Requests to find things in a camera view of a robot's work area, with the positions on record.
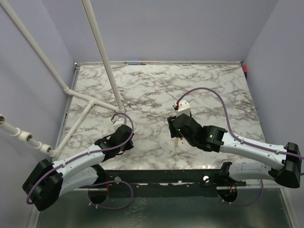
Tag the blue red marker at edge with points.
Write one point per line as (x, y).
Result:
(137, 64)

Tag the red black clamp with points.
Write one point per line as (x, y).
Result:
(244, 67)

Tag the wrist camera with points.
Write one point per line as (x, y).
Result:
(182, 107)
(118, 122)

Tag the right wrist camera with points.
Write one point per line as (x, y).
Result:
(182, 107)

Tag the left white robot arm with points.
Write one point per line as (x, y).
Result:
(50, 180)

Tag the yellow highlighter pen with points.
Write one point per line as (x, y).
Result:
(176, 142)

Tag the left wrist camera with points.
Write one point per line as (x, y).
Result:
(118, 122)

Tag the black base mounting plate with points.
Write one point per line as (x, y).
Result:
(163, 183)

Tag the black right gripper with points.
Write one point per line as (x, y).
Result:
(173, 132)

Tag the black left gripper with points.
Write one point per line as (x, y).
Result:
(128, 146)

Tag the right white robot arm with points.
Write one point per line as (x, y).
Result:
(278, 163)

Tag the white PVC pipe frame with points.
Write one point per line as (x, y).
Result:
(35, 66)

